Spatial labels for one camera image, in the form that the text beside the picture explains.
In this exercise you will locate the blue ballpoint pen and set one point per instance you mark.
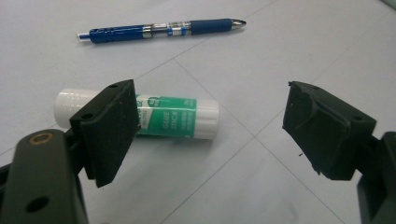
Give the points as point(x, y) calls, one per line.
point(202, 26)

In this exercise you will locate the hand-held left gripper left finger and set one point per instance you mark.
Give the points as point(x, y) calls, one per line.
point(107, 133)

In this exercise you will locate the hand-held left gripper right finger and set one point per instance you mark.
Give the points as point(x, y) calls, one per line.
point(327, 137)

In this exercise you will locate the green and white glue stick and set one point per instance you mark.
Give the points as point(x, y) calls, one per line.
point(174, 116)

